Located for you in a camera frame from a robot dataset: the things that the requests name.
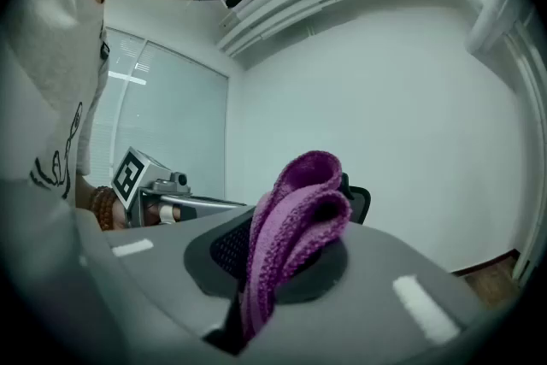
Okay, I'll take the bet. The person's left hand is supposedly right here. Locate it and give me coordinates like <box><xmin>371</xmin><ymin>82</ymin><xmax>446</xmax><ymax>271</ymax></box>
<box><xmin>143</xmin><ymin>202</ymin><xmax>180</xmax><ymax>227</ymax></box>

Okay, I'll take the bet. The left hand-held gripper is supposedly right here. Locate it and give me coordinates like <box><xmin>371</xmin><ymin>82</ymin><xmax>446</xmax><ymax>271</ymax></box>
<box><xmin>110</xmin><ymin>146</ymin><xmax>247</xmax><ymax>227</ymax></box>

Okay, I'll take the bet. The purple cloth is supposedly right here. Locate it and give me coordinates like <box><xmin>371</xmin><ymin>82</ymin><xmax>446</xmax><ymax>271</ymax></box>
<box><xmin>241</xmin><ymin>150</ymin><xmax>352</xmax><ymax>341</ymax></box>

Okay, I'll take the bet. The black office chair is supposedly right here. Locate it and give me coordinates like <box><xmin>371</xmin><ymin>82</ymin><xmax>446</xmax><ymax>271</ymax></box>
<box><xmin>340</xmin><ymin>173</ymin><xmax>372</xmax><ymax>226</ymax></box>

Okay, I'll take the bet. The brown beaded bracelet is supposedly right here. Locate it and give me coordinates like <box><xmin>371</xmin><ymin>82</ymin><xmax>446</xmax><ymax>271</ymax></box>
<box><xmin>89</xmin><ymin>185</ymin><xmax>119</xmax><ymax>232</ymax></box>

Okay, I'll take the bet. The person's left forearm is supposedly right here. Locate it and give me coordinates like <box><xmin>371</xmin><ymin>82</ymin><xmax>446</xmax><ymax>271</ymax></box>
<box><xmin>75</xmin><ymin>173</ymin><xmax>129</xmax><ymax>232</ymax></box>

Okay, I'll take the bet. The frosted glass partition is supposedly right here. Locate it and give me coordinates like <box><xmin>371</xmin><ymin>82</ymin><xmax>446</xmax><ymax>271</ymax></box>
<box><xmin>91</xmin><ymin>27</ymin><xmax>230</xmax><ymax>202</ymax></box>

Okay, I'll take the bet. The person's grey printed t-shirt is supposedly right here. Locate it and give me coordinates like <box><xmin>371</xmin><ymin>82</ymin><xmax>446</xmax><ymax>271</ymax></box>
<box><xmin>0</xmin><ymin>0</ymin><xmax>109</xmax><ymax>206</ymax></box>

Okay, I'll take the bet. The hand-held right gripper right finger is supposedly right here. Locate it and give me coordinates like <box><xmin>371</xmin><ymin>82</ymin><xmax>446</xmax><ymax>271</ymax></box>
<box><xmin>238</xmin><ymin>222</ymin><xmax>509</xmax><ymax>365</ymax></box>

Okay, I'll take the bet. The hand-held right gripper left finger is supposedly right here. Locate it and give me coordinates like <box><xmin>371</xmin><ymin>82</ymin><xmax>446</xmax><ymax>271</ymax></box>
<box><xmin>76</xmin><ymin>204</ymin><xmax>257</xmax><ymax>342</ymax></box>

